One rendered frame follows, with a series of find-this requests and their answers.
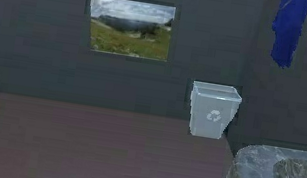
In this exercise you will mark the window with landscape view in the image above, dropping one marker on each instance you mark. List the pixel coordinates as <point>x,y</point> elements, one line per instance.
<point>130,28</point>

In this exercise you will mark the pale grey recycling bin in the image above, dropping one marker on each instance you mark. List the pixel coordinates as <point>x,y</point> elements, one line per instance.
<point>212,112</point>

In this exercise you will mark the blue hanging towel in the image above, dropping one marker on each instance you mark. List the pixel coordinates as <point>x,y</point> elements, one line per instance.
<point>286,29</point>

